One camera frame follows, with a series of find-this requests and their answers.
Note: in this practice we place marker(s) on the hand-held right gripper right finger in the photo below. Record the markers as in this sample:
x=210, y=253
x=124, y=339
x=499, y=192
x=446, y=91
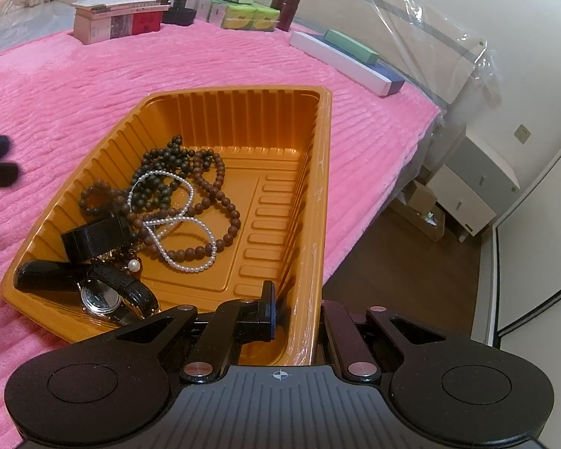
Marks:
x=336, y=327

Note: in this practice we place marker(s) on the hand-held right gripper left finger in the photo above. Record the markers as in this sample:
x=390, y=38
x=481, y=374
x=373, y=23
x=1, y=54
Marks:
x=264, y=318

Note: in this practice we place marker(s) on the black wide band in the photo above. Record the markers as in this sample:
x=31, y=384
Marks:
x=93, y=238

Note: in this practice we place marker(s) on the gold pearl earring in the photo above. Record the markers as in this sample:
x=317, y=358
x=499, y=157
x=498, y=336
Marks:
x=134, y=265

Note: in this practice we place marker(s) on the black wristwatch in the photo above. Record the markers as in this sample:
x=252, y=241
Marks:
x=100, y=299

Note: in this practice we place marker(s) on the orange plastic tray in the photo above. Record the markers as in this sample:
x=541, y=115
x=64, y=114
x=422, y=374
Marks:
x=271, y=149

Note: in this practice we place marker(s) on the pink plush blanket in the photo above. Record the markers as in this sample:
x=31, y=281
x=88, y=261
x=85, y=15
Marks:
x=75, y=79

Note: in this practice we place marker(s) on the cardboard box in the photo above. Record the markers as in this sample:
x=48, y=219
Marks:
x=420, y=206

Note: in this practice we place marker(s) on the dark patterned box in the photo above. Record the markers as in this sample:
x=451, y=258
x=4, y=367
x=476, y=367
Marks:
x=120, y=25

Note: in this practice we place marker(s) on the white flat box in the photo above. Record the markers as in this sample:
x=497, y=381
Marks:
x=121, y=2

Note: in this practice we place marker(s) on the grey white nightstand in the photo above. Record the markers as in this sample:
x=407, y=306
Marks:
x=477, y=187

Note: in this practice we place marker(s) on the white wardrobe with dark trim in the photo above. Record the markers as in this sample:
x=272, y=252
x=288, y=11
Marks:
x=533, y=243

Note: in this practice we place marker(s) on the dark blue long box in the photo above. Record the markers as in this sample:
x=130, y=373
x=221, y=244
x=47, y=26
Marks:
x=395, y=84

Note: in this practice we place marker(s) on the white tissue pack bundle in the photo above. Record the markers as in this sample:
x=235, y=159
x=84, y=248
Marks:
x=212, y=11

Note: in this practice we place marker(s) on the white long box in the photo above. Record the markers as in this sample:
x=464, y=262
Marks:
x=336, y=63

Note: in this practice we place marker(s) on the green long box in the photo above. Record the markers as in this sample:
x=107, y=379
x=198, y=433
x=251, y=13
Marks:
x=353, y=46

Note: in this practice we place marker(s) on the green tissue pack bundle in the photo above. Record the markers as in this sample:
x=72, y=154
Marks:
x=250, y=17

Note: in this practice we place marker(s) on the plastic wrapped headboard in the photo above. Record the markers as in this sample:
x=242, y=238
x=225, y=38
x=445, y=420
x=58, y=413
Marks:
x=355, y=4

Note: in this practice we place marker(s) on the wall socket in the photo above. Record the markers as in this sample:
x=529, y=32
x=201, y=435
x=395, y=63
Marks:
x=523, y=133

